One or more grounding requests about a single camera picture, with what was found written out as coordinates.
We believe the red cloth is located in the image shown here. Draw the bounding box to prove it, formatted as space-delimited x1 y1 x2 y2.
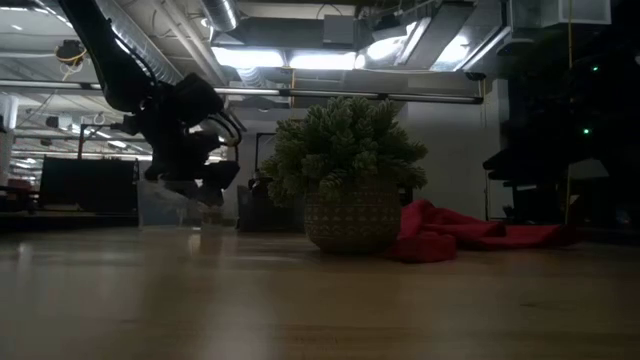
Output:
385 198 580 265

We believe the yellow cable reel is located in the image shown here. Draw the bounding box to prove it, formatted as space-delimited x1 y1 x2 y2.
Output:
53 38 90 69

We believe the clear plastic bin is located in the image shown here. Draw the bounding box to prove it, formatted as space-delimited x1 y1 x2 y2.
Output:
135 178 229 230

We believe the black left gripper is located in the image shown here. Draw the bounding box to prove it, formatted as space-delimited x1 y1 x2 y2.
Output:
142 73 242 208

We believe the round silver duct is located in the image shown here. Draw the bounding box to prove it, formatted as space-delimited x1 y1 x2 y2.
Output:
199 0 241 32

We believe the white ceiling box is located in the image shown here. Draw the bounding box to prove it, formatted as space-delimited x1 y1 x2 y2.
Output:
509 0 612 29

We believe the silver ceiling duct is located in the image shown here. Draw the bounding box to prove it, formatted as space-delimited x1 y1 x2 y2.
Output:
94 0 186 86

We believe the potted artificial succulent plant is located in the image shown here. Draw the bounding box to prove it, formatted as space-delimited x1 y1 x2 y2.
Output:
259 96 429 255

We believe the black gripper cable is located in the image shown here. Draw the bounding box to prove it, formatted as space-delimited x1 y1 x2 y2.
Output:
204 110 245 150

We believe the ceiling light panel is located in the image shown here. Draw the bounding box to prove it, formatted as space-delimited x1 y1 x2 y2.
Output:
213 46 359 71

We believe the silver overhead frame bar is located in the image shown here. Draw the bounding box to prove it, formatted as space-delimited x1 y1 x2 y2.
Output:
0 79 485 106

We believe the grey ceiling junction box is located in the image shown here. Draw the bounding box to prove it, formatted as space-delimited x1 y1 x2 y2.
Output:
322 13 357 46

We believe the black monitor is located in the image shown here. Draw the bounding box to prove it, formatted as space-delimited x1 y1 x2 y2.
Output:
38 156 140 215

